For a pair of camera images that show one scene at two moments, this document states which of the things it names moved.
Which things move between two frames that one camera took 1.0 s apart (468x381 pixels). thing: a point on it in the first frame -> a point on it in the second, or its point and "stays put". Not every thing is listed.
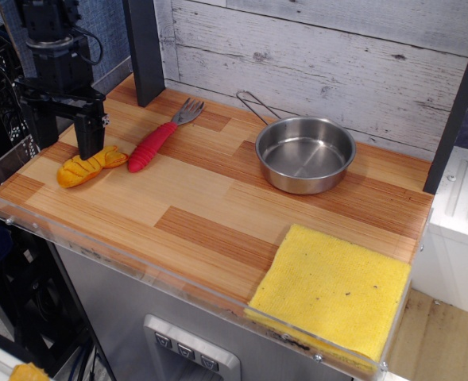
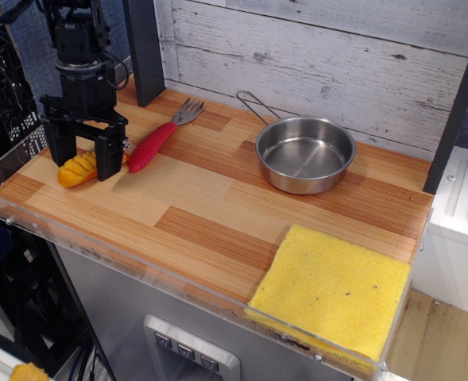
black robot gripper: x=63 y=80 -> x=88 y=98
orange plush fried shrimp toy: x=75 y=171 stays put
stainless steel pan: x=300 y=155 stays put
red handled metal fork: x=147 y=148 stays put
